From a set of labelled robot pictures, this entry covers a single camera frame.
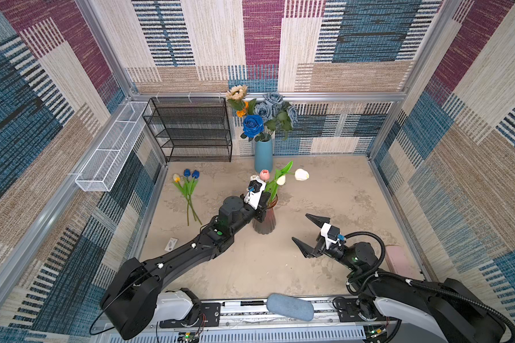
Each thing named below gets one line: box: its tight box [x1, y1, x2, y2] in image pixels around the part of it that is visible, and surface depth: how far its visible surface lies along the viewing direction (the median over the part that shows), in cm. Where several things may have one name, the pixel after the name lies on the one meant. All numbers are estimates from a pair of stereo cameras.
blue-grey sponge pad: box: [266, 292, 315, 322], surface depth 74 cm
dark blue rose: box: [240, 114, 264, 143], surface depth 72 cm
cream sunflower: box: [225, 84, 249, 111], surface depth 87 cm
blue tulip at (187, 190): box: [182, 168, 191, 226], surface depth 110 cm
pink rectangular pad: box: [385, 245, 424, 281], surface depth 84 cm
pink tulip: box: [259, 169, 270, 183], surface depth 76 cm
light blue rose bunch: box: [253, 92, 299, 141], surface depth 91 cm
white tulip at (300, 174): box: [285, 168, 310, 181], surface depth 65 cm
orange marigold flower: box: [236, 100, 250, 118], surface depth 95 cm
